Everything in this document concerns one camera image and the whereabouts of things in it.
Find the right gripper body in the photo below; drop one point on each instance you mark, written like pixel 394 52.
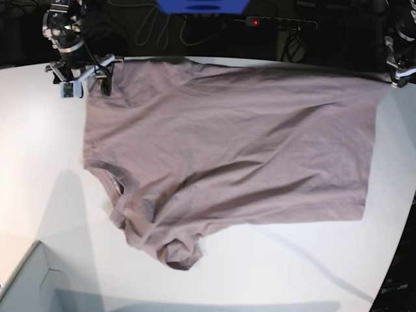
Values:
pixel 64 72

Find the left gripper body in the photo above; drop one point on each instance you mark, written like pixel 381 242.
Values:
pixel 401 67

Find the mauve t-shirt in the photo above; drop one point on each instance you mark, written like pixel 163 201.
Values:
pixel 186 150

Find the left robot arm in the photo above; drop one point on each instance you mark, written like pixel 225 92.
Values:
pixel 400 42

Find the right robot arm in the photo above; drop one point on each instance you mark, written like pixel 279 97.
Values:
pixel 63 25

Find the blue plastic bin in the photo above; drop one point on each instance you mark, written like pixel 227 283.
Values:
pixel 202 6

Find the white power strip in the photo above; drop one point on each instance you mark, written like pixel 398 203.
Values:
pixel 283 24

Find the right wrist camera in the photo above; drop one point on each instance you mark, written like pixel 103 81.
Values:
pixel 71 90

